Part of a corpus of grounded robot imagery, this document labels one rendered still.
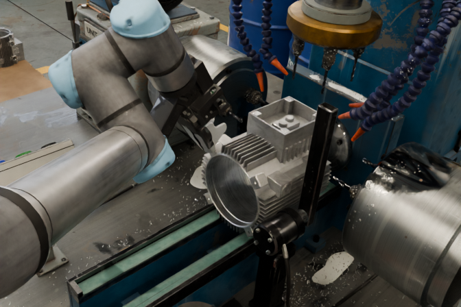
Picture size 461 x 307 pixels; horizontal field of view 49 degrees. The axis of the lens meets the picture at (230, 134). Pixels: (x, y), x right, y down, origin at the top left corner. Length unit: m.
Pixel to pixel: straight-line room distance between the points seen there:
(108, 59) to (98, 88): 0.04
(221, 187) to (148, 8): 0.48
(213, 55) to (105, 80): 0.48
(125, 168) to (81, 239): 0.59
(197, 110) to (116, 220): 0.48
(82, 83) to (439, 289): 0.63
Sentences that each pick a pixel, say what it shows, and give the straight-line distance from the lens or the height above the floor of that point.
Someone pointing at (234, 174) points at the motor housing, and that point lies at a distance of 1.09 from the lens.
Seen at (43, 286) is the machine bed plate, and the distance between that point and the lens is 1.14.
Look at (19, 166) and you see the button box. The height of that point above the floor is 1.08.
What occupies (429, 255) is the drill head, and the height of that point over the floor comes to 1.08.
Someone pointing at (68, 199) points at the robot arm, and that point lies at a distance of 0.54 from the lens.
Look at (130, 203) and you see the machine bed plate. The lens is 1.29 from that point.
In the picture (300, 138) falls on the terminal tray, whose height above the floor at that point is 1.12.
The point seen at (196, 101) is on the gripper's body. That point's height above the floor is 1.22.
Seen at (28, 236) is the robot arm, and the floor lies 1.33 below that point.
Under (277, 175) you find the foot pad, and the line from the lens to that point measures 0.95.
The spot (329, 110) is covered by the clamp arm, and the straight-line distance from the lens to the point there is 0.83.
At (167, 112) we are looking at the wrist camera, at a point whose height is 1.22.
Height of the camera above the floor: 1.65
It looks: 33 degrees down
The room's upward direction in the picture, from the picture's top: 5 degrees clockwise
